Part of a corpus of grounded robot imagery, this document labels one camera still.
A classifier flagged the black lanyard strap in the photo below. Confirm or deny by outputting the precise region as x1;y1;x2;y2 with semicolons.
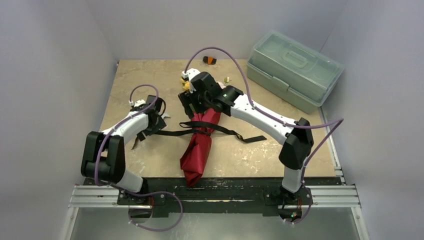
130;120;268;151

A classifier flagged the pink fake rose stem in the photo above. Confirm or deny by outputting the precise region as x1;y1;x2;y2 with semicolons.
217;76;231;89

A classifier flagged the dark red wrapping paper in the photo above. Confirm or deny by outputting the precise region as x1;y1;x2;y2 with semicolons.
180;108;221;188

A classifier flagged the yellow fake flower stem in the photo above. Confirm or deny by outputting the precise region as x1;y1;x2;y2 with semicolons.
180;77;190;91

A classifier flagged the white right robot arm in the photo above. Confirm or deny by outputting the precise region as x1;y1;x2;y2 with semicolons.
178;68;314;204

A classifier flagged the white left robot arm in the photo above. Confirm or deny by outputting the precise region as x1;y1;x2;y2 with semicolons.
80;95;166;205

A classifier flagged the silver adjustable wrench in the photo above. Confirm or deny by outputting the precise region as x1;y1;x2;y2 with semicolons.
161;113;171;119

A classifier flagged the small orange black object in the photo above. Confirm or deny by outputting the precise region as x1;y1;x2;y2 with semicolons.
202;56;217;65

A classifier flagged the green plastic toolbox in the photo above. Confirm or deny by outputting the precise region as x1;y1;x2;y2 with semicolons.
246;30;345;114

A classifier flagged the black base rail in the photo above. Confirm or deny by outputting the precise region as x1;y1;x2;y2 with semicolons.
82;177;344;220

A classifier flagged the aluminium frame rail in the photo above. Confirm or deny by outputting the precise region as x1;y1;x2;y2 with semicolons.
61;109;372;240

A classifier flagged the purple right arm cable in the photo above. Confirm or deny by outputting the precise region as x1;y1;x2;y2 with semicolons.
183;46;345;226

